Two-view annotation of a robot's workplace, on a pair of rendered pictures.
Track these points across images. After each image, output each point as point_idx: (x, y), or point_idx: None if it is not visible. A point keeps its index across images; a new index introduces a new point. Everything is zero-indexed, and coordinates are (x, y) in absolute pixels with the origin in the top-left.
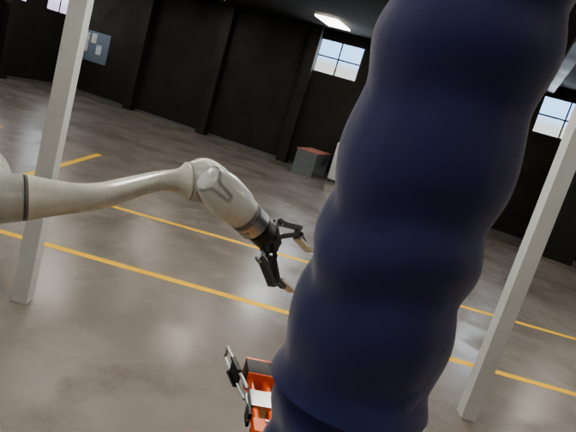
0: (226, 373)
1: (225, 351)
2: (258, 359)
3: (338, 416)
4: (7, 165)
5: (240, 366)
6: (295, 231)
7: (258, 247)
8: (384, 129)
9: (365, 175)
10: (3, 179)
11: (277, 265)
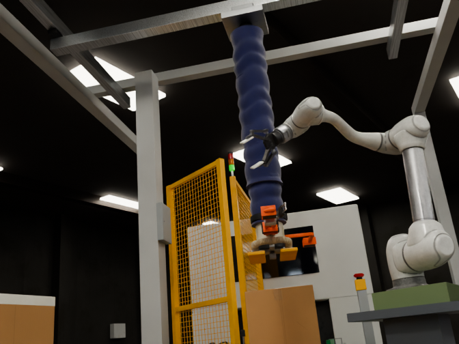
0: (284, 214)
1: (285, 205)
2: (268, 205)
3: None
4: (393, 126)
5: (279, 207)
6: (253, 133)
7: (276, 146)
8: None
9: None
10: None
11: (264, 154)
